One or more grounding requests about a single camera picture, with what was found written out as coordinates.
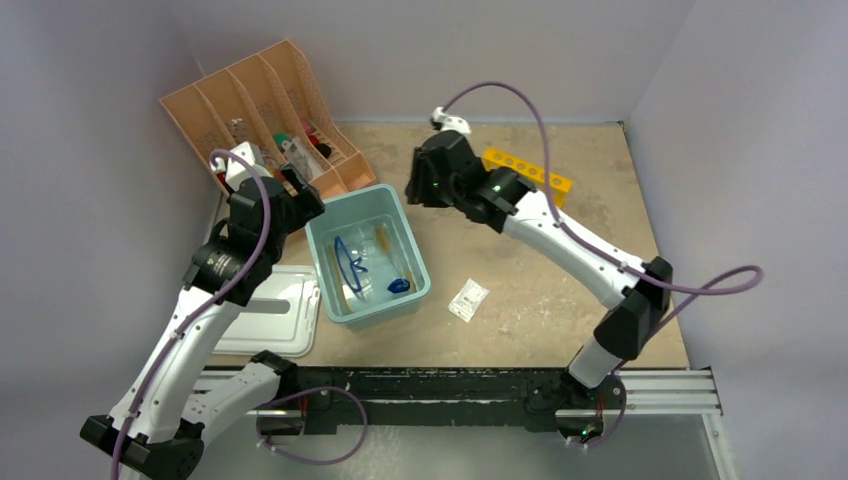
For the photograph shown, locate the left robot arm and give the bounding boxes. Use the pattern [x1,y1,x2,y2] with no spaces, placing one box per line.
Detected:
[80,165,324,479]

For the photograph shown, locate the tan bristle brush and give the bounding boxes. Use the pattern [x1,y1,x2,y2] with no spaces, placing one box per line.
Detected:
[374,226,392,257]

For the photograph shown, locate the teal plastic bin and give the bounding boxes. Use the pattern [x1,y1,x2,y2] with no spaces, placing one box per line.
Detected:
[305,184,432,329]

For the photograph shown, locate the yellow test tube rack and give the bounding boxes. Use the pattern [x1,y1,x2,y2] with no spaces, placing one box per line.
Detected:
[482,147,572,208]

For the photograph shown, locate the clear glass beaker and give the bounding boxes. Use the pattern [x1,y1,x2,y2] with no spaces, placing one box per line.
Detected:
[346,224,382,261]

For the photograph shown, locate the blue safety glasses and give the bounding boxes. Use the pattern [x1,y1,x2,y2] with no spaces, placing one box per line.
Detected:
[333,236,369,294]

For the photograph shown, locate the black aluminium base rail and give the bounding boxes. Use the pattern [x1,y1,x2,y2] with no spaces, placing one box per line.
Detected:
[246,366,722,443]

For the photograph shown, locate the tan rubber tubing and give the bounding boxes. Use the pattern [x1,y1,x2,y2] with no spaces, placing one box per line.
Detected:
[328,242,417,315]

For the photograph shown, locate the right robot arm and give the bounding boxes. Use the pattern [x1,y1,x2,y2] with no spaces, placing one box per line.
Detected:
[405,131,673,407]

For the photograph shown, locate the white bin lid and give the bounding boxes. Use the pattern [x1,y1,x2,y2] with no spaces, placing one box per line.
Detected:
[213,265,321,359]

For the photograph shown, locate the white label packet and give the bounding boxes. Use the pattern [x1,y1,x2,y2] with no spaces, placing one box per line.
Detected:
[448,278,490,323]

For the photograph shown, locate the peach desk file organizer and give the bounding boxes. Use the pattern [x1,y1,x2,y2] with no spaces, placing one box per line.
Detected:
[160,40,377,198]

